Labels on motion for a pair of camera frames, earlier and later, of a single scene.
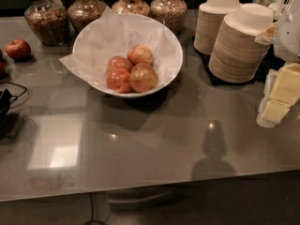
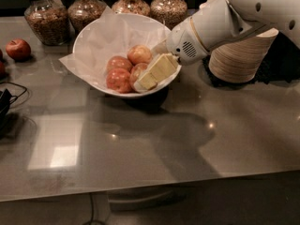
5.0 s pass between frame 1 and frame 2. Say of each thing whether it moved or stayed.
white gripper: moved
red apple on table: stayed
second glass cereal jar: stayed
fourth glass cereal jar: stayed
